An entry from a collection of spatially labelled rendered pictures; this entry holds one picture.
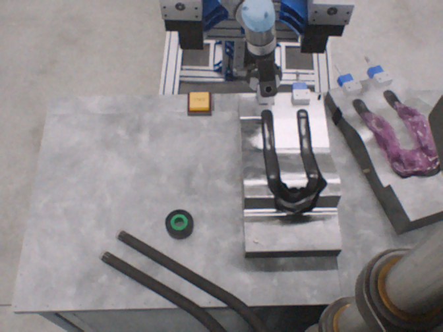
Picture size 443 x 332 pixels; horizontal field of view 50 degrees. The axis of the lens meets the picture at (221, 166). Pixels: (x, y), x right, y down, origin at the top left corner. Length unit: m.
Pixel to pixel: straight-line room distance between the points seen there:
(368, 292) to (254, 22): 0.74
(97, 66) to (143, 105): 1.24
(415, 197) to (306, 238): 0.32
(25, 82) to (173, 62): 0.87
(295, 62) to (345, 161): 1.08
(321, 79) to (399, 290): 1.94
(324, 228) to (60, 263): 0.74
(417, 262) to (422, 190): 0.93
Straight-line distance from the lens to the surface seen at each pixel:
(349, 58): 2.86
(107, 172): 1.50
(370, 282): 0.59
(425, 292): 0.52
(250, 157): 1.37
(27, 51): 3.01
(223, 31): 1.89
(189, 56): 2.51
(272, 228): 1.32
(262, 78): 1.29
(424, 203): 1.40
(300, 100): 1.48
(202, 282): 1.23
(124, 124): 1.57
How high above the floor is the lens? 2.09
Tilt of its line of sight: 62 degrees down
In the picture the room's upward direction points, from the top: straight up
